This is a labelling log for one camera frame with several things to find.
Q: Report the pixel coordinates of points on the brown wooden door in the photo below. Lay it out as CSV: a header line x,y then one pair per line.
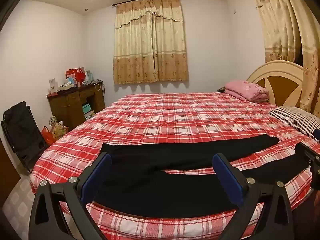
x,y
7,170

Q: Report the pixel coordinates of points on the black folding chair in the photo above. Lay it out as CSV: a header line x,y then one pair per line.
x,y
22,132

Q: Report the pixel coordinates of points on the striped pillow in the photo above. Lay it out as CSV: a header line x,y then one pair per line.
x,y
295,120

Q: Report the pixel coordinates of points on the folded pink blanket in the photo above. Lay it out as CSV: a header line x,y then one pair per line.
x,y
245,90

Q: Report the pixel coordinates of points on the teal boxes stack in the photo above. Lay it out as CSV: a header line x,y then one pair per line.
x,y
86,108

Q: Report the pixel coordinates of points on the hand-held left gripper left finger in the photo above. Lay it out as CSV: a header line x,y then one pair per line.
x,y
96,180

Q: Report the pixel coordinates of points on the brown wooden desk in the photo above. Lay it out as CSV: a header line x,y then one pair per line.
x,y
67,105

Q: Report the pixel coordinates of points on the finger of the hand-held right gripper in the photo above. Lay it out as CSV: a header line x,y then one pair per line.
x,y
317,134
307,155

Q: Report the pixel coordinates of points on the light blue paper bag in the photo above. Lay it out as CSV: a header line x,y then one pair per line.
x,y
89,75

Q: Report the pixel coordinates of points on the white picture box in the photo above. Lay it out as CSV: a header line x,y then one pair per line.
x,y
53,85

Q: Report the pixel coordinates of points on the light blue box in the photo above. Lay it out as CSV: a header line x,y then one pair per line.
x,y
72,81

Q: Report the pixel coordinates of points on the floral gift bag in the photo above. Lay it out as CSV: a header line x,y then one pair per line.
x,y
58,130

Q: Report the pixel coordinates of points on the long beige patterned curtain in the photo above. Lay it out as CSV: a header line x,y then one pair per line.
x,y
282,17

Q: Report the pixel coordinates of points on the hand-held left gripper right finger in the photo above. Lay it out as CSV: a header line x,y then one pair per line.
x,y
231,182

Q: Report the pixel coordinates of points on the black pants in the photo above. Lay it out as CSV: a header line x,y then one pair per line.
x,y
150,180

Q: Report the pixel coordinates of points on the beige patterned window curtain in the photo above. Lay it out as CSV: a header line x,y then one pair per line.
x,y
150,45

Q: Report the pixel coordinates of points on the bed with red plaid sheet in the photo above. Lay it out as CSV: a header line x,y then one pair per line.
x,y
175,120

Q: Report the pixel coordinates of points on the cream wooden headboard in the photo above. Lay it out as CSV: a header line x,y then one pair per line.
x,y
275,66

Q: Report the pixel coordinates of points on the red boxes on desk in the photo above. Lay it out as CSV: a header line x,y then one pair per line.
x,y
75,76

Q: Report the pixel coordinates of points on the orange plastic bag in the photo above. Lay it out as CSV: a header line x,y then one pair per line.
x,y
47,136

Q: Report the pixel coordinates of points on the dark curtain rod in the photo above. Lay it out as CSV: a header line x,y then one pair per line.
x,y
120,4

